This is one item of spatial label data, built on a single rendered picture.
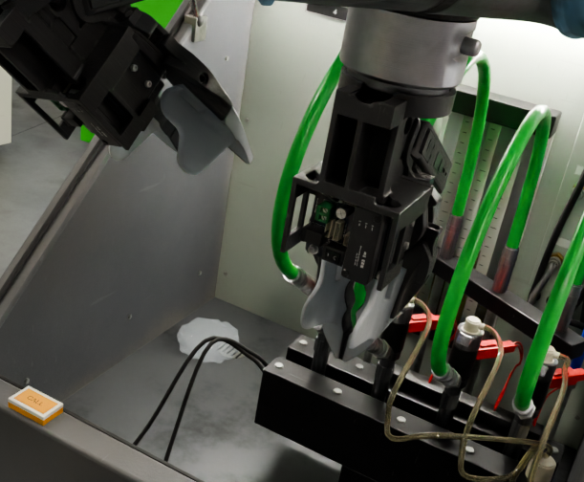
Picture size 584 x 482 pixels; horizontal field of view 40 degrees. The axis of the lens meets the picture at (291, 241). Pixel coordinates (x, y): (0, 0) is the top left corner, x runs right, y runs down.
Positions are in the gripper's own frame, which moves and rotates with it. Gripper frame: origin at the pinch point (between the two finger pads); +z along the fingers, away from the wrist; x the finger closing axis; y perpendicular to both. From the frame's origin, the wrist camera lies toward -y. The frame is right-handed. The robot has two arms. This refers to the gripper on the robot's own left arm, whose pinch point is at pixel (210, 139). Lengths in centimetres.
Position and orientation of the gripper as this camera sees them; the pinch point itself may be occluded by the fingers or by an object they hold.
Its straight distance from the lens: 65.2
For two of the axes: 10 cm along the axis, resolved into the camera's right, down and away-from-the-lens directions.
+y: -4.5, 8.3, -3.2
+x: 7.7, 1.8, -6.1
